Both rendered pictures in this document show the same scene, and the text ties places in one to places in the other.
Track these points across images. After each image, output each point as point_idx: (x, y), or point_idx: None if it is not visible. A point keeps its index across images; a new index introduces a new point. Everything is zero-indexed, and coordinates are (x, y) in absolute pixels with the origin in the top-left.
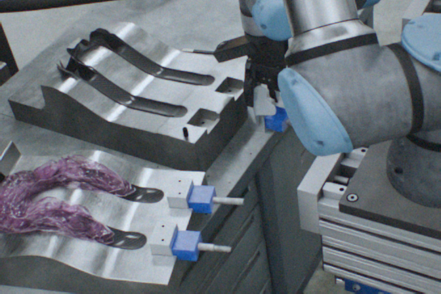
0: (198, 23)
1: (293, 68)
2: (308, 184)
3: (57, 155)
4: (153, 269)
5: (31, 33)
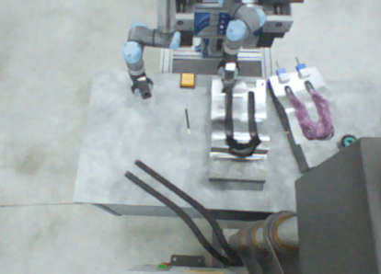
0: (166, 138)
1: None
2: (290, 18)
3: (292, 127)
4: (314, 73)
5: None
